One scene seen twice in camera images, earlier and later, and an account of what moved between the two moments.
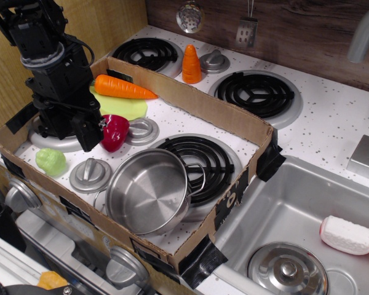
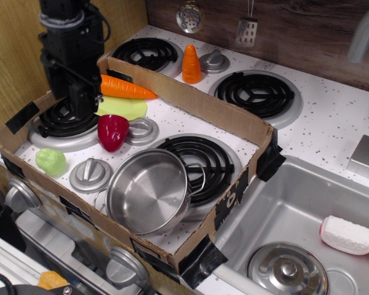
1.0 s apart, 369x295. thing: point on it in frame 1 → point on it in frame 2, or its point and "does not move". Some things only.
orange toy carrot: (109, 85) does not move
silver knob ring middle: (142, 131) does not move
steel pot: (148, 191) does not move
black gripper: (64, 96) → (73, 47)
